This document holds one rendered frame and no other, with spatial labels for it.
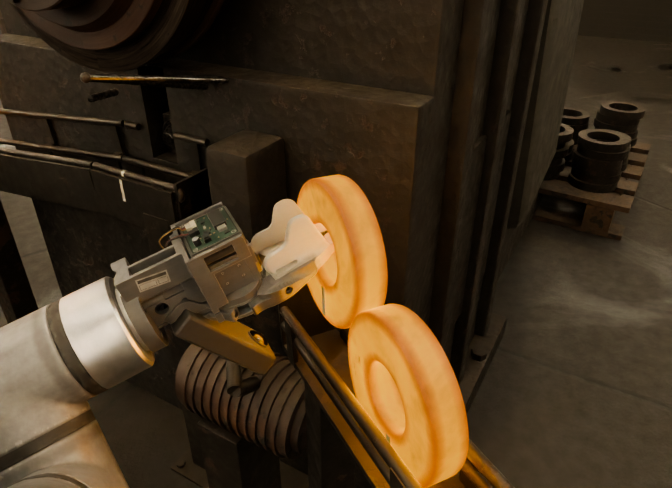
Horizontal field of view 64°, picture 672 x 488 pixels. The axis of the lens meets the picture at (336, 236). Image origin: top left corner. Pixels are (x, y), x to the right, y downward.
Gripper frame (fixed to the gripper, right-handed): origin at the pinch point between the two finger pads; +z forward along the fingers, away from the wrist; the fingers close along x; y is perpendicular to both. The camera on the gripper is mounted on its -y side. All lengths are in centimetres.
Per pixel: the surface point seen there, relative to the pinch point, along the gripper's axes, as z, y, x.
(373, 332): -2.6, -2.4, -11.4
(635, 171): 162, -116, 98
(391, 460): -6.4, -9.0, -18.3
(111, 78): -12.9, 13.1, 36.6
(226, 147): -3.1, 0.4, 30.0
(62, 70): -21, 9, 73
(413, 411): -3.4, -5.0, -18.2
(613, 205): 129, -107, 80
